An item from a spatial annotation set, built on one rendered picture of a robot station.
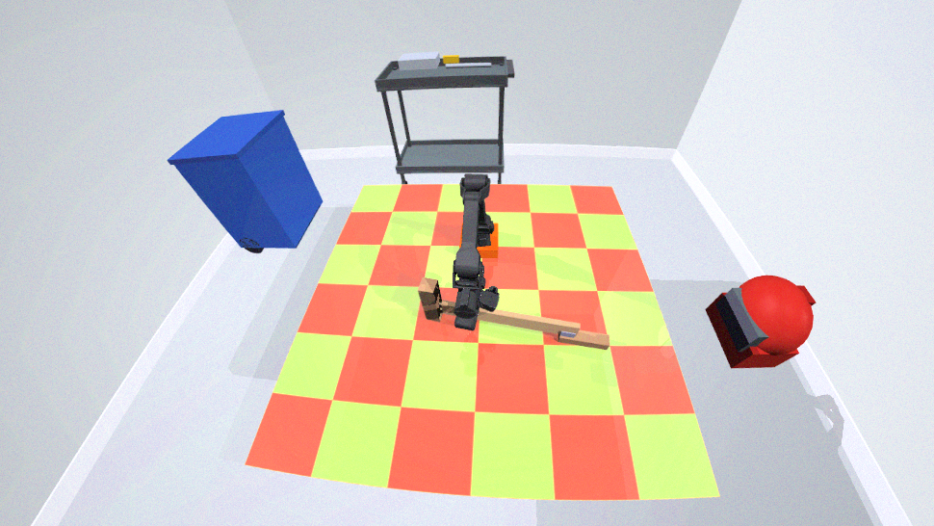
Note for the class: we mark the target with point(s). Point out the brown wooden post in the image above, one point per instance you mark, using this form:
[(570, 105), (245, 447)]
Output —
[(430, 297)]

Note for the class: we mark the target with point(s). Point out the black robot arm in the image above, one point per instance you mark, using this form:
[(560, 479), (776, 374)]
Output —
[(476, 229)]

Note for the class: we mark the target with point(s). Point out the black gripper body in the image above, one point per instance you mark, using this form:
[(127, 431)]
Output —
[(469, 324)]

